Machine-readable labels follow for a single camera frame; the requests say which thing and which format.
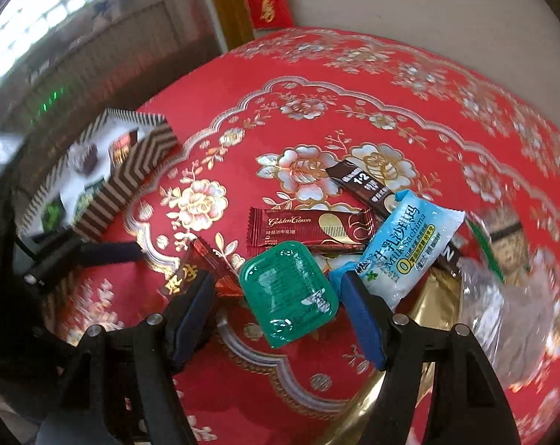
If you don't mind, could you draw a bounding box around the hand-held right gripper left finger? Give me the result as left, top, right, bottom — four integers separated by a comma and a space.
36, 269, 216, 445

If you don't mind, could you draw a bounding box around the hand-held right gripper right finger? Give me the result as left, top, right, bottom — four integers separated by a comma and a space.
340, 271, 524, 445

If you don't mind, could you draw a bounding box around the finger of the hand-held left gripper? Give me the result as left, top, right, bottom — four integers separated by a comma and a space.
23, 240, 144, 288

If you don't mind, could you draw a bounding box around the small dark red candy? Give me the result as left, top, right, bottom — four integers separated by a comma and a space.
159, 236, 243, 300

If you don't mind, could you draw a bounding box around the gold foil bag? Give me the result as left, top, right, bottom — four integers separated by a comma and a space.
317, 269, 463, 445

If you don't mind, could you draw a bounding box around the blue-white pastry packet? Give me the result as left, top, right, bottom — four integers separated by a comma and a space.
330, 190, 466, 311

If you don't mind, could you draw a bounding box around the green jelly cup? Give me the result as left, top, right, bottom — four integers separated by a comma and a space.
239, 241, 340, 349

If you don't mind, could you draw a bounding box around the brown striped box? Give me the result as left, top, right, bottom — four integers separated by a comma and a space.
20, 108, 178, 242

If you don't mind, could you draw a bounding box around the brown chocolate bar packet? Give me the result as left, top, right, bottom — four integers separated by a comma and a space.
246, 207, 377, 253

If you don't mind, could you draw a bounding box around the brown coffee stick sachet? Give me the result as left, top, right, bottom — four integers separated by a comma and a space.
325, 158, 466, 276

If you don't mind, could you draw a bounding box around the clear plastic bag of tea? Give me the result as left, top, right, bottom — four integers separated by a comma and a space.
456, 222, 560, 381

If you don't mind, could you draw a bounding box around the small silver sachet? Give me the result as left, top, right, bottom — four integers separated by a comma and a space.
467, 208, 526, 283

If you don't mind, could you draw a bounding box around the window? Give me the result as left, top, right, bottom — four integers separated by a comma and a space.
0, 0, 169, 98

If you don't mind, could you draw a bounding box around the golden door frame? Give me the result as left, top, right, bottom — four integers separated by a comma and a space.
201, 0, 255, 54

